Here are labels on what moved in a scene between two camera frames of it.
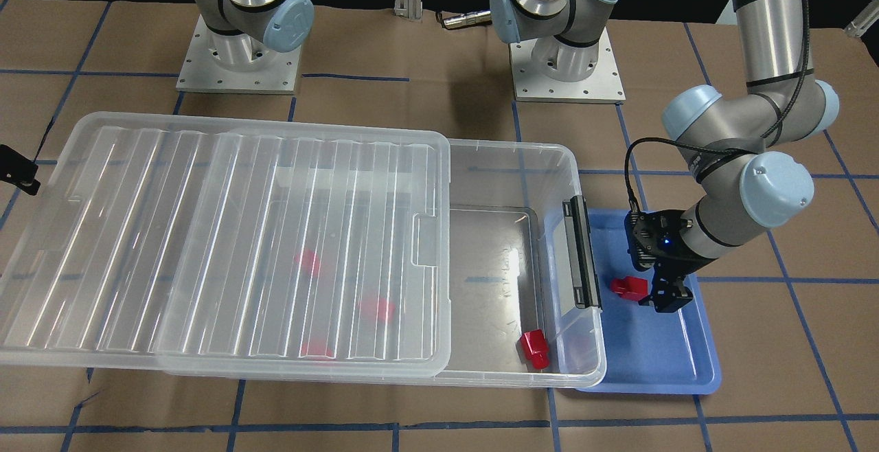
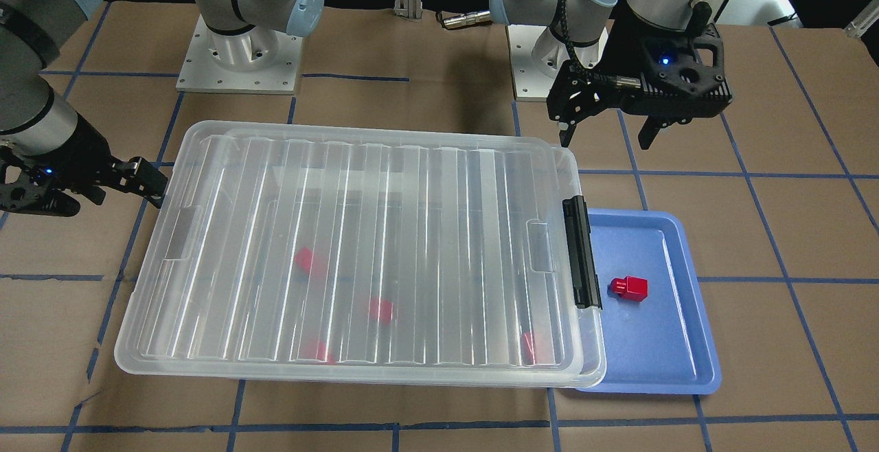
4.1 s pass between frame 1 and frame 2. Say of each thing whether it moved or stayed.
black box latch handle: stayed
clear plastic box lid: moved
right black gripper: moved
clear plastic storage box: stayed
